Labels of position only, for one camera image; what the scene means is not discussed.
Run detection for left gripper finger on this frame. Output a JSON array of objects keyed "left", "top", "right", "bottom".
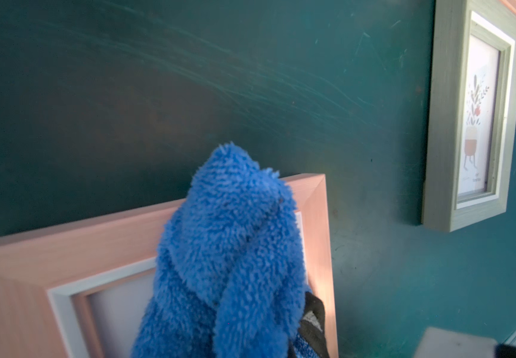
[{"left": 288, "top": 291, "right": 329, "bottom": 358}]

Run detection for blue and grey cloth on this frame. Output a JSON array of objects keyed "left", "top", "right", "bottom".
[{"left": 131, "top": 144, "right": 312, "bottom": 357}]

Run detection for green picture frame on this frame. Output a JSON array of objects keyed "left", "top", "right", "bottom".
[{"left": 422, "top": 1, "right": 516, "bottom": 232}]

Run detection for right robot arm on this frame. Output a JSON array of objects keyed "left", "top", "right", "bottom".
[{"left": 413, "top": 328, "right": 516, "bottom": 358}]

